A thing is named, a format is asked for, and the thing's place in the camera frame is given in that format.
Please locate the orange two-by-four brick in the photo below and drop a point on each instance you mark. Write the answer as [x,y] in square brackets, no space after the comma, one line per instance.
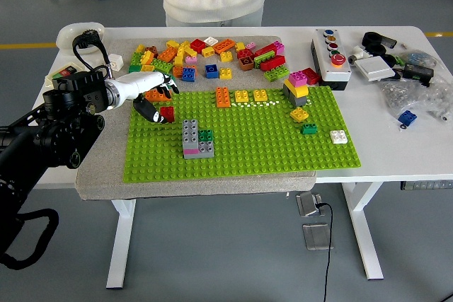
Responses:
[152,95]
[223,46]

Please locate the white pipe connector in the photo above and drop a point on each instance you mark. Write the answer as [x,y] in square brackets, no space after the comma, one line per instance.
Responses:
[357,55]

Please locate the blue square brick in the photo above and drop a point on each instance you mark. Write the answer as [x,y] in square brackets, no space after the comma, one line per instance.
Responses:
[211,71]
[188,75]
[407,117]

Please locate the green plastic clip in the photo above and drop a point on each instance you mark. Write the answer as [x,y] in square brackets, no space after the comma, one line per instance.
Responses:
[400,61]

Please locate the pink square brick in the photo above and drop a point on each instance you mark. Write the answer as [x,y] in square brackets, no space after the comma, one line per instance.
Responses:
[297,77]

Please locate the black power adapter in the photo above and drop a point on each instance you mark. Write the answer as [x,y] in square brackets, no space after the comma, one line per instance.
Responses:
[418,72]

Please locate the metal floor socket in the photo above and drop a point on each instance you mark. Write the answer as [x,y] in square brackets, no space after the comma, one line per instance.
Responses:
[308,203]
[316,236]

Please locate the orange two-by-three brick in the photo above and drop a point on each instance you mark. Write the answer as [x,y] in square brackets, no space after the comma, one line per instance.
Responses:
[222,97]
[167,54]

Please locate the clear bag blue parts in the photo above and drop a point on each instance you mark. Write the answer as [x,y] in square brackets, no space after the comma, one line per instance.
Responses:
[417,58]

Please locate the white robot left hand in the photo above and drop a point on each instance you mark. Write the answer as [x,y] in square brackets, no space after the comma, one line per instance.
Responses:
[141,81]

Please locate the white table leg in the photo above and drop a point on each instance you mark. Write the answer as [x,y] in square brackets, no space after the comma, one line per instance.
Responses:
[120,245]
[364,231]

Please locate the push-button control box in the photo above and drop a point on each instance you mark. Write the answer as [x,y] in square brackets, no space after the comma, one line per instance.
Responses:
[332,72]

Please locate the red two-by-four brick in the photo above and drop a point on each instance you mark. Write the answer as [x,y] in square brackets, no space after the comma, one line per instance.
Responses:
[273,64]

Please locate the brown small brick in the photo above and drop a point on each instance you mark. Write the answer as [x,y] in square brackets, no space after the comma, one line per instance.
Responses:
[152,50]

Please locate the white square brick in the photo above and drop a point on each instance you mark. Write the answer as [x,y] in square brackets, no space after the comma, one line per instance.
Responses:
[338,137]

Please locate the red long brick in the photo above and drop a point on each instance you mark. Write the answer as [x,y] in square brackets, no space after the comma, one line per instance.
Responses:
[265,50]

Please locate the brown square brick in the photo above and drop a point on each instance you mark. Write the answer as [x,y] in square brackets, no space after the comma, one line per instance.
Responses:
[246,64]

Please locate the yellow wide brick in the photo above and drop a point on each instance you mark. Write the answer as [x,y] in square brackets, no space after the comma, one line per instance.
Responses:
[296,90]

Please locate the yellow long brick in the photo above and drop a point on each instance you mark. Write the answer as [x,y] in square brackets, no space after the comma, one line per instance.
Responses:
[180,55]

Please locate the grey-brown mat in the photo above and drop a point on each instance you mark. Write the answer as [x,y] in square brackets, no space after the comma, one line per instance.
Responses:
[212,189]

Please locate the clear bag of screws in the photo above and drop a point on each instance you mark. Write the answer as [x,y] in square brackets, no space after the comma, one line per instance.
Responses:
[410,97]

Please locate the light green two-by-four brick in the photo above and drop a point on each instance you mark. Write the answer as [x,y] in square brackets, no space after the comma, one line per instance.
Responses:
[163,65]
[263,58]
[276,74]

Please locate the white wall switch panel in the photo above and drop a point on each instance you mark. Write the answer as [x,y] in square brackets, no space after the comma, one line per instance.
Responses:
[374,69]

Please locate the pink small brick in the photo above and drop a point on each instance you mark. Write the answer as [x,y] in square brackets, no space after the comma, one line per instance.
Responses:
[191,59]
[251,46]

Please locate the dark green square brick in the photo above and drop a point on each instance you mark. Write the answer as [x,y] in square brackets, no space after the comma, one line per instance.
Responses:
[134,68]
[309,128]
[206,135]

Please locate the grey two-by-three brick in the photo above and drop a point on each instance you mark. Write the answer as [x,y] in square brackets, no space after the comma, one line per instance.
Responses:
[190,132]

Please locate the white oval bowl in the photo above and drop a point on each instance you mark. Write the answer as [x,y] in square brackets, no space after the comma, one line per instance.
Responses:
[65,38]

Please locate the red square brick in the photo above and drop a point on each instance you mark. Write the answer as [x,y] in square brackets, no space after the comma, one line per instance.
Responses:
[197,46]
[169,112]

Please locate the grey long brick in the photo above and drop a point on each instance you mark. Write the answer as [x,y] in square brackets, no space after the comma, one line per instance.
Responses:
[207,149]

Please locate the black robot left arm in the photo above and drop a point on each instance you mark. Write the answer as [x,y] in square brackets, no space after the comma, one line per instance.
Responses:
[53,132]

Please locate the grey square brick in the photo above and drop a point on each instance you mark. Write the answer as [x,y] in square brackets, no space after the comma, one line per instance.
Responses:
[298,101]

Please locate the table height control panel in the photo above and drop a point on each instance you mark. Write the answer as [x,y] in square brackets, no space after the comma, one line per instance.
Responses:
[426,185]

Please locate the yellow square brick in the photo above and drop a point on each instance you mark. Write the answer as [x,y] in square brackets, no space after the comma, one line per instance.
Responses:
[299,114]
[172,44]
[225,74]
[242,96]
[260,95]
[226,56]

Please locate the green red switch box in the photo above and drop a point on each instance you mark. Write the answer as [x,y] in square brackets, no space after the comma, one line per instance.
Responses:
[63,72]

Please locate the yellow small brick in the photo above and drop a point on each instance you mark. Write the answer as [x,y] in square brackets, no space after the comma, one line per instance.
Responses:
[140,48]

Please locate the black gear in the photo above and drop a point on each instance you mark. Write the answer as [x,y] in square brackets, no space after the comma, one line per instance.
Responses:
[92,34]

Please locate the white cube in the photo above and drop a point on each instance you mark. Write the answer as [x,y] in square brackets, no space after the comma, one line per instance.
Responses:
[117,61]

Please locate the green studded baseplate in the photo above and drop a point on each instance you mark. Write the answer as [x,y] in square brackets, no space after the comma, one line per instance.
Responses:
[265,146]

